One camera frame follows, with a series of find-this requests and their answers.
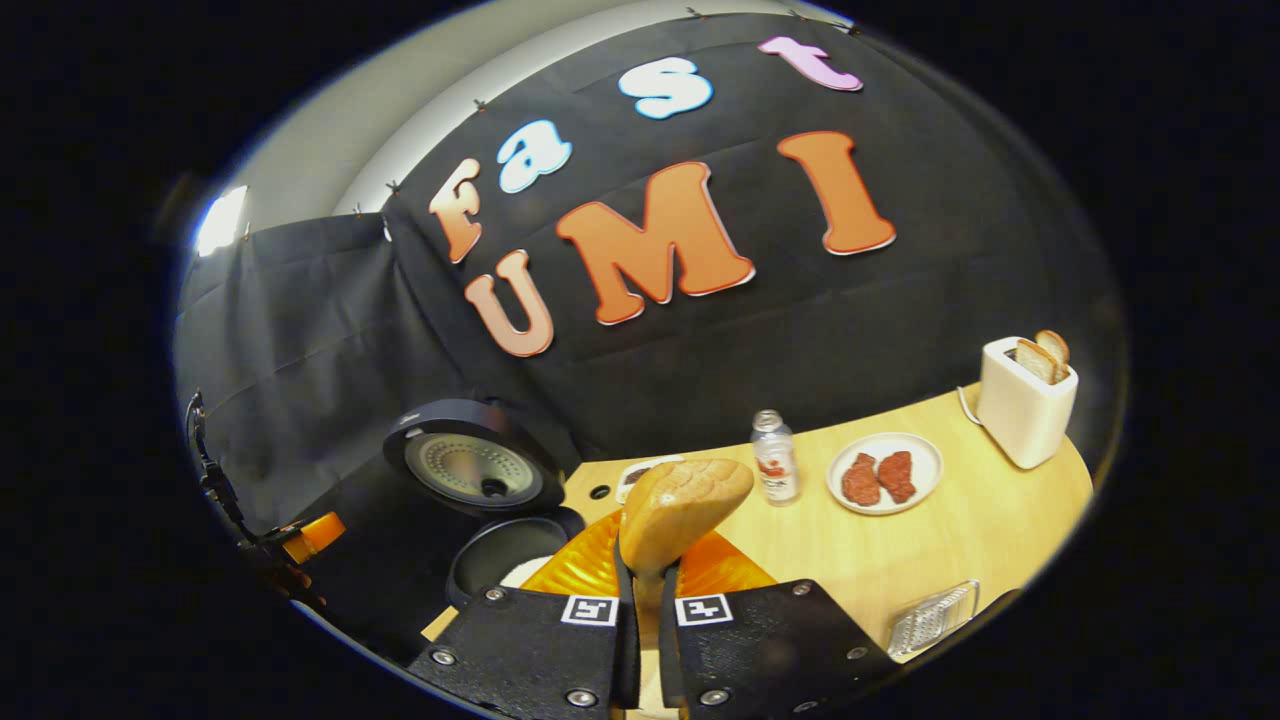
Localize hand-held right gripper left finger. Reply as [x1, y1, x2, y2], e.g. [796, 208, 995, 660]
[410, 510, 641, 716]

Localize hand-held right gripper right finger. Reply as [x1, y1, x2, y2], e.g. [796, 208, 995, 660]
[655, 530, 901, 719]

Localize wooden spoon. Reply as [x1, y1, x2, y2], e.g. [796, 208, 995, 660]
[618, 458, 755, 701]

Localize metal wire chopstick holder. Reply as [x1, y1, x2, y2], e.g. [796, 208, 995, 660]
[887, 580, 981, 661]

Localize dark grey rice cooker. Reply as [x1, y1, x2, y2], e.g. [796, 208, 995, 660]
[383, 398, 586, 611]

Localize clear drink bottle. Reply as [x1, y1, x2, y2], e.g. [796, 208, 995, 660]
[751, 409, 801, 507]

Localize red meat piece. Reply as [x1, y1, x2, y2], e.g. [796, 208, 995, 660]
[877, 450, 917, 504]
[841, 452, 881, 507]

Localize white divided grain dish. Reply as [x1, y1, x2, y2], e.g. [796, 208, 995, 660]
[615, 455, 686, 504]

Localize white round plate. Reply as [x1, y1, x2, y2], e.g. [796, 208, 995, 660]
[826, 432, 944, 516]

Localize black backdrop cloth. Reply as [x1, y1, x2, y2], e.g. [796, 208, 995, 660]
[172, 12, 1126, 641]

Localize white toaster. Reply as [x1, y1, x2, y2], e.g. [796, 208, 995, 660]
[977, 336, 1079, 470]

